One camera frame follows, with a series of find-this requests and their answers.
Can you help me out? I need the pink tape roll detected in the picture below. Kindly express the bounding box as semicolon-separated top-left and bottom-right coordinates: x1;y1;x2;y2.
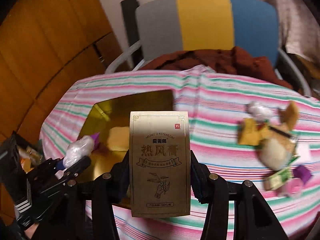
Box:
278;178;304;198

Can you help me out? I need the green white small box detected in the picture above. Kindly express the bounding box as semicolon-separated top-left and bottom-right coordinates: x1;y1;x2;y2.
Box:
264;167;293;191

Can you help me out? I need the striped pink green tablecloth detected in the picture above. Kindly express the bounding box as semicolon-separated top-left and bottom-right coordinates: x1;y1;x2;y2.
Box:
40;65;319;239

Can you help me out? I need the gold metal tray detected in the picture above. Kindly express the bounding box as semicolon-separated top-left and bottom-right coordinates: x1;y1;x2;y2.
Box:
75;89;175;209

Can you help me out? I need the white cotton ball bag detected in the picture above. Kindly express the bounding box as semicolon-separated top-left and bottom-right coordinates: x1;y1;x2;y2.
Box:
247;101;272;121

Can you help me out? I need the purple paper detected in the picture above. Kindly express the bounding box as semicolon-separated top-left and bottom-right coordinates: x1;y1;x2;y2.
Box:
293;165;312;185

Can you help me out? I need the dark red garment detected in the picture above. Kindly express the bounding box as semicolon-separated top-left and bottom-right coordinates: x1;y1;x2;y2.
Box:
141;46;292;89

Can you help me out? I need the white plastic bundle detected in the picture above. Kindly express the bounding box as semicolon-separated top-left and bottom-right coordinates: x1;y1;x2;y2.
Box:
63;135;95;168

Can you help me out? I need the gold ointment box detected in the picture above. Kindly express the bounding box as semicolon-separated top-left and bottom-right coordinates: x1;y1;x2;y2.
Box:
129;111;191;218

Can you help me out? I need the wooden wardrobe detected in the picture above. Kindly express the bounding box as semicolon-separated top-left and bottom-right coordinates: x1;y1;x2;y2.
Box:
1;0;122;159

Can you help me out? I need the tan sponge in tray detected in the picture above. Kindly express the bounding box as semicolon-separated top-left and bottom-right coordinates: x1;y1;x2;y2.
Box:
106;126;130;152

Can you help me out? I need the grey yellow blue chair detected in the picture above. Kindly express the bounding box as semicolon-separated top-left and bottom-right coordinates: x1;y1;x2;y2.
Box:
105;0;312;97

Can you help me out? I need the white gauze bandage roll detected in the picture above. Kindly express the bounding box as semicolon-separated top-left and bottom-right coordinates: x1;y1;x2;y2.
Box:
259;138;291;171

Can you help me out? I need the cotton swab packet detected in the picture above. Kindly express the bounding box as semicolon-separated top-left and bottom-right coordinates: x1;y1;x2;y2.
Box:
238;118;298;154

